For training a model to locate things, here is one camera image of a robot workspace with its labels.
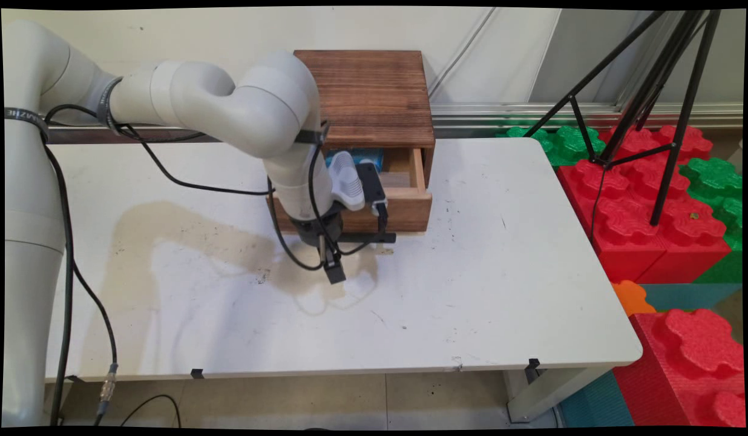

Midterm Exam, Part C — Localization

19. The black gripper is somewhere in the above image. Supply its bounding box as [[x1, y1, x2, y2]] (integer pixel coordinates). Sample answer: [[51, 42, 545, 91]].
[[289, 202, 348, 286]]

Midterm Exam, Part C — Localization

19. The wooden drawer with black handle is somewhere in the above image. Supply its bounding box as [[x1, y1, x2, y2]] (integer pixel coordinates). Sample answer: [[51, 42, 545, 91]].
[[267, 147, 434, 245]]

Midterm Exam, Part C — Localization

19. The grey ribbed wrist module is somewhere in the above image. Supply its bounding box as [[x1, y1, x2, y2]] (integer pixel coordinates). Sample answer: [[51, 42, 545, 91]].
[[327, 151, 366, 212]]

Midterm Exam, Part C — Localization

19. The blue packet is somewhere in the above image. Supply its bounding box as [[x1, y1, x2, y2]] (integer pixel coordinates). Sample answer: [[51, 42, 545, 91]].
[[325, 148, 385, 174]]

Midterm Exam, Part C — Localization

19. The brown wooden cabinet box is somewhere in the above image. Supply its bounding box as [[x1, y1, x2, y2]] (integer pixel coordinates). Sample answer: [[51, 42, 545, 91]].
[[293, 50, 437, 182]]

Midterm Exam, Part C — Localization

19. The green foam block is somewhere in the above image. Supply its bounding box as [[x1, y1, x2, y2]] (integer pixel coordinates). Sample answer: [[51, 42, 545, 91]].
[[495, 124, 608, 168], [679, 157, 744, 284]]

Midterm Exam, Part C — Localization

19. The teal foam block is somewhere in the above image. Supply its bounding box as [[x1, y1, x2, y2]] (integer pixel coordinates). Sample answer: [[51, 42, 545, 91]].
[[639, 283, 743, 313], [558, 370, 636, 428]]

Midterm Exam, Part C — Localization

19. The orange foam block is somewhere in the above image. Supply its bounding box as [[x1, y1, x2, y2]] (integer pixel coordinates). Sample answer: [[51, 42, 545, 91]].
[[611, 280, 657, 317]]

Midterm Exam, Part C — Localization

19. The large red foam block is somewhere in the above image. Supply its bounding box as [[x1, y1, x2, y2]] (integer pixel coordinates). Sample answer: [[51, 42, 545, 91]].
[[557, 124, 733, 285]]

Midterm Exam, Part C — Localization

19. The black tripod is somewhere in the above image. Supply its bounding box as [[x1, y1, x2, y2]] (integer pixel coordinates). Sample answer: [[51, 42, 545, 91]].
[[524, 9, 723, 228]]

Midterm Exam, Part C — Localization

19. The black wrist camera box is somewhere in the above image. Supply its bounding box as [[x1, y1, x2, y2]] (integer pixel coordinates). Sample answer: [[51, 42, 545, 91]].
[[355, 161, 390, 219]]

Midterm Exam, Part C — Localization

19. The black cable on floor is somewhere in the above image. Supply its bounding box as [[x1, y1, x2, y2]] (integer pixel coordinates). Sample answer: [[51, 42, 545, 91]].
[[120, 394, 182, 428]]

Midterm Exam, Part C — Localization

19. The aluminium wall rail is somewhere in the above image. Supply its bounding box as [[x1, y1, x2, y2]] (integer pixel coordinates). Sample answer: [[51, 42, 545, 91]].
[[46, 102, 744, 130]]

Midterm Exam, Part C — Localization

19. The black cable with silver connector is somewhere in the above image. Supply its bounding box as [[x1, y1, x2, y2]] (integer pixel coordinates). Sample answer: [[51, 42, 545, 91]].
[[71, 260, 119, 426]]

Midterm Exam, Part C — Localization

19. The thick black cable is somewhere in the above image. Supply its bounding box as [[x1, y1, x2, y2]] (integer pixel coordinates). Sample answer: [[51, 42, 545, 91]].
[[44, 142, 76, 426]]

